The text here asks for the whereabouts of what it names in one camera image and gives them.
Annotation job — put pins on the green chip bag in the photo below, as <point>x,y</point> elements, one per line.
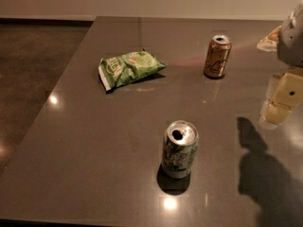
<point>128,68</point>

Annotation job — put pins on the brown soda can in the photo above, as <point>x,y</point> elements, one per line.
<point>217,56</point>

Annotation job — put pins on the crumpled yellow wrapper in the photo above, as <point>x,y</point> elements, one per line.
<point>269,43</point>

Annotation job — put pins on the green white 7up can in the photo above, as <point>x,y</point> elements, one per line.
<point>180,143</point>

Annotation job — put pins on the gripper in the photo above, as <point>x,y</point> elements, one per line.
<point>292,43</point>

